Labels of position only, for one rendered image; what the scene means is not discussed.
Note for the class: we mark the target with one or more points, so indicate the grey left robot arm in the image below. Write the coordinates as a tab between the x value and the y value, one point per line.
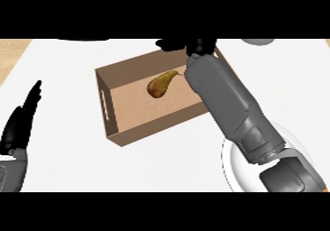
10	174

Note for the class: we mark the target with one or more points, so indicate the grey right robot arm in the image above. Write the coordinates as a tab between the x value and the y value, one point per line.
237	120

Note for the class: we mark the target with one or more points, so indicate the brown cardboard box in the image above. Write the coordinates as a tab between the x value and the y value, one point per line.
150	99

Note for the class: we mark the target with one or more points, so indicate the yellow-brown pear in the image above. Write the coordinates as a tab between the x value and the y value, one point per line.
160	85

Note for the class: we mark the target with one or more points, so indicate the grey round object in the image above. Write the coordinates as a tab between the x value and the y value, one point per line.
259	41

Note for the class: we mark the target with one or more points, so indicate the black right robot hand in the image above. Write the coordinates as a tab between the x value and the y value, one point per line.
195	45

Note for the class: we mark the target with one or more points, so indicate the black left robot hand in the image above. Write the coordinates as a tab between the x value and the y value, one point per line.
20	123

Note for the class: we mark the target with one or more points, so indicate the white plate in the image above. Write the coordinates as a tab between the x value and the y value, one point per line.
244	171

